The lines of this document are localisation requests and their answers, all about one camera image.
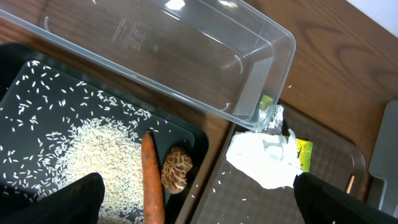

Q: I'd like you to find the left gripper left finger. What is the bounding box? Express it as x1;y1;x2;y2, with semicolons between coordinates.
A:
1;172;105;223

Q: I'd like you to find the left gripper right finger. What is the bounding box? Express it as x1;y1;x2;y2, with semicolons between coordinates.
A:
293;172;397;224

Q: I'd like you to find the wooden chopstick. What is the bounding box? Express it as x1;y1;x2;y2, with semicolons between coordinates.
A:
345;175;355;194

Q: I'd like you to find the yellow green snack packet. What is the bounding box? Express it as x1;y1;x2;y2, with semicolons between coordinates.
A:
297;139;313;172

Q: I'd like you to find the white napkin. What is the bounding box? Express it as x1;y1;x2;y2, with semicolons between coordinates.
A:
226;129;303;189

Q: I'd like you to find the orange carrot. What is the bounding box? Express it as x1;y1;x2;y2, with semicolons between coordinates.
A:
141;131;165;224

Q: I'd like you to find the cooked white rice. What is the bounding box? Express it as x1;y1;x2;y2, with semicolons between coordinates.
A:
1;60;161;223

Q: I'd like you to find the foil wrapper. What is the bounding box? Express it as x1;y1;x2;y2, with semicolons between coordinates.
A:
256;105;284;135

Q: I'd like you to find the brown mushroom food scrap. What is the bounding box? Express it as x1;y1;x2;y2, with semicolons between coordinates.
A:
161;146;193;194

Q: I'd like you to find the black plastic tray bin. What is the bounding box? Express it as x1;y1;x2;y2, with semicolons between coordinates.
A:
1;43;208;223

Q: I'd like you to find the brown serving tray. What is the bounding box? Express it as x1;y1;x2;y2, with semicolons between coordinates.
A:
191;106;366;224

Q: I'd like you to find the clear plastic bin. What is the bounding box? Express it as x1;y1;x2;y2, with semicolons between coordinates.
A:
1;0;296;130

